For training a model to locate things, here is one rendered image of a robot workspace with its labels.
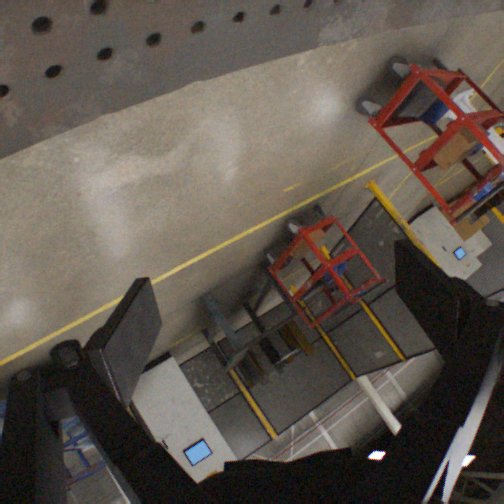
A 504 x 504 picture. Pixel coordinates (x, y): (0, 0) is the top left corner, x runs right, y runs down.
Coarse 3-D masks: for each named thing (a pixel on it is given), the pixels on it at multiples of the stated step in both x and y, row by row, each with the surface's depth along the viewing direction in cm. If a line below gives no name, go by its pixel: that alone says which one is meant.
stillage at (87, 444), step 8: (72, 424) 413; (80, 424) 431; (72, 432) 430; (80, 432) 423; (64, 440) 447; (88, 440) 411; (64, 448) 386; (72, 448) 456; (80, 448) 484; (88, 448) 409; (80, 456) 477; (64, 464) 377; (88, 464) 475; (80, 480) 412
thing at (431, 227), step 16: (432, 208) 959; (416, 224) 946; (432, 224) 936; (448, 224) 946; (432, 240) 923; (448, 240) 925; (448, 256) 905; (464, 256) 914; (448, 272) 922; (464, 272) 894
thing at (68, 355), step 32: (64, 352) 14; (64, 384) 13; (96, 384) 13; (96, 416) 11; (128, 416) 11; (96, 448) 13; (128, 448) 10; (160, 448) 9; (128, 480) 8; (160, 480) 8; (192, 480) 8
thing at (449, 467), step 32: (480, 320) 12; (480, 352) 11; (448, 384) 10; (480, 384) 10; (416, 416) 8; (448, 416) 9; (480, 416) 11; (416, 448) 8; (448, 448) 7; (384, 480) 7; (416, 480) 7; (448, 480) 8
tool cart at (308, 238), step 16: (320, 208) 367; (288, 224) 362; (320, 224) 360; (288, 240) 424; (304, 240) 359; (320, 240) 370; (352, 240) 362; (272, 256) 401; (288, 256) 390; (304, 256) 423; (320, 256) 339; (352, 256) 368; (272, 272) 402; (320, 272) 347; (336, 272) 351; (304, 288) 373; (320, 288) 397; (336, 288) 376; (336, 304) 346; (352, 304) 351; (320, 320) 370
